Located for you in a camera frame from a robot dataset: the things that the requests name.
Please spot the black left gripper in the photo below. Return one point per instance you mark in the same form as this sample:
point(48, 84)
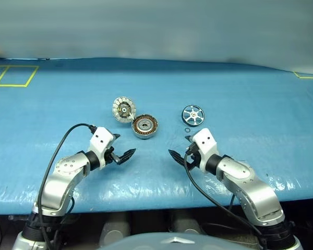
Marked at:
point(110, 156)

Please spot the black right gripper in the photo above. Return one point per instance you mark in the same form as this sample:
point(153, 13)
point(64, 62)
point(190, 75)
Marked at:
point(194, 160)

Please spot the motor stator with copper windings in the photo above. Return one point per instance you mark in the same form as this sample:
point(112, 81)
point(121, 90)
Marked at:
point(144, 130)

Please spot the silver motor rotor disc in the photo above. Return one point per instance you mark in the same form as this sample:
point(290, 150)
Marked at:
point(122, 110)

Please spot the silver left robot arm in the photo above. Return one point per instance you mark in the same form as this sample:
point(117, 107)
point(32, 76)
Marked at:
point(60, 182)

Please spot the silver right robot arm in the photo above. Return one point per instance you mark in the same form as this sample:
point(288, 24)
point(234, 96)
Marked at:
point(250, 185)

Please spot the blue spoked motor cap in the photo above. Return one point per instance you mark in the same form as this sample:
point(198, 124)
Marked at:
point(193, 114)

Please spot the blue plastic table cover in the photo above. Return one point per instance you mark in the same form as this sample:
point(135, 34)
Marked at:
point(224, 99)

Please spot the grey rounded shape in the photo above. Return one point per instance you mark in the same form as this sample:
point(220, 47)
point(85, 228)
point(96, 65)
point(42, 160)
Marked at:
point(186, 224)
point(116, 226)

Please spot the grey robot torso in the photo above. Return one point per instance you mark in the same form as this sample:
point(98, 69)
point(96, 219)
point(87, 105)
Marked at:
point(146, 242)

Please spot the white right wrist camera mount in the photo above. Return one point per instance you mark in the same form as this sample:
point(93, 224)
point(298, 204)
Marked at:
point(204, 142)

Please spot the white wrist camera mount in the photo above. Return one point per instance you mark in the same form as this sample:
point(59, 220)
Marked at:
point(204, 142)
point(100, 140)

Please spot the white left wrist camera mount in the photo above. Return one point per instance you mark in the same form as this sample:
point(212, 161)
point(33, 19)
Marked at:
point(100, 140)

